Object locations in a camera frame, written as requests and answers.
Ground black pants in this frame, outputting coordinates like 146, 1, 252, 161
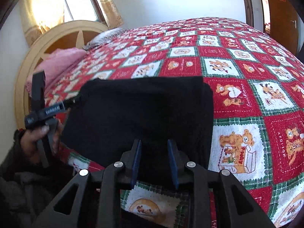
61, 76, 214, 186

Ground person's left hand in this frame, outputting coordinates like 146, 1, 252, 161
20, 122, 64, 164

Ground pink folded quilt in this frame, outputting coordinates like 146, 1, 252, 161
25, 47, 86, 96

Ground cream and brown headboard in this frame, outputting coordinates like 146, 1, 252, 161
13, 20, 109, 128

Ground striped pillow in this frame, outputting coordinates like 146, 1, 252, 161
82, 28, 128, 51

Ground yellow lace curtain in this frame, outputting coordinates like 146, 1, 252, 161
20, 0, 123, 46

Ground red teddy bear bedspread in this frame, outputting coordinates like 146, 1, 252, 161
46, 17, 303, 227

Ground window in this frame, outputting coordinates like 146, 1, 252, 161
64, 0, 105, 22

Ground brown wooden door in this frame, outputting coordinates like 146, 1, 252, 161
268, 0, 298, 55

